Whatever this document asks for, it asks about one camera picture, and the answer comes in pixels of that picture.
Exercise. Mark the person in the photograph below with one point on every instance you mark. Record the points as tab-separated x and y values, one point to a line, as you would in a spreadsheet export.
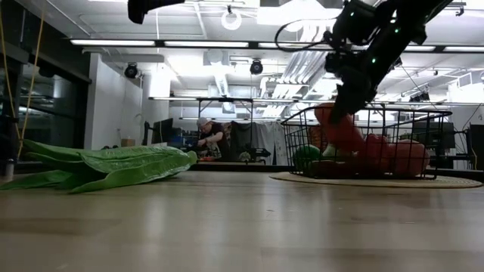
215	136

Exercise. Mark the grey hanging cloth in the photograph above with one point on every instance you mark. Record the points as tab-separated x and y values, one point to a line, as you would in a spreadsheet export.
244	138

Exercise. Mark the black ceiling track lights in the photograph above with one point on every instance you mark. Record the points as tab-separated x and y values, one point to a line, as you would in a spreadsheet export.
419	97

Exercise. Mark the pink peach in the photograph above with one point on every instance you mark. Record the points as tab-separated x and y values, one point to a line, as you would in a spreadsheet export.
410	158

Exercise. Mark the round woven straw mat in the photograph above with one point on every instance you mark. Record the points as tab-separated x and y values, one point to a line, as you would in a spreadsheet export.
446	183

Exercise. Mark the black bar with light strips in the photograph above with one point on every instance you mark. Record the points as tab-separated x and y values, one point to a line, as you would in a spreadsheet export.
113	42

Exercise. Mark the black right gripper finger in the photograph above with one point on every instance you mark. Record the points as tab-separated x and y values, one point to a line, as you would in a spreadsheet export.
342	106
359	104

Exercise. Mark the green corn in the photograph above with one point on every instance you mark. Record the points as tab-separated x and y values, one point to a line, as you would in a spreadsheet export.
125	166

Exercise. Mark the dark green round fruit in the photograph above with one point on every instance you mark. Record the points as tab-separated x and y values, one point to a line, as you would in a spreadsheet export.
306	156

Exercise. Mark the cardboard box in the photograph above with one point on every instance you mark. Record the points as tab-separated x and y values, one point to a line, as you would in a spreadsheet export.
128	143

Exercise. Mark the small grey post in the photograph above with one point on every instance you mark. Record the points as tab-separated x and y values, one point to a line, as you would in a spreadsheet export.
8	168

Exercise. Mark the black tall workbench frame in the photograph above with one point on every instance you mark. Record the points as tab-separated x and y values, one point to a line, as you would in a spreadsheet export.
227	99

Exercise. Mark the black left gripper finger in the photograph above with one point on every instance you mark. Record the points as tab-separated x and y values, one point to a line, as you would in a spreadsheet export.
138	9

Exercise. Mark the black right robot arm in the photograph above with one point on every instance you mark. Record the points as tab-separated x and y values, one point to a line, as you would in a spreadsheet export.
408	22

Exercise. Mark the small black robot arm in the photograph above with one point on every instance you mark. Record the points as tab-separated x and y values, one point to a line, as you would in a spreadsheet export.
257	153

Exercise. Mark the black computer monitor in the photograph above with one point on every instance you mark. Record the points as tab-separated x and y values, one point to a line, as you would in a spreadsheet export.
477	147
162	131
440	136

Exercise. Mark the white hanging cloth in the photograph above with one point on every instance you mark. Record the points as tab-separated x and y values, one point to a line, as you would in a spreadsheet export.
272	143

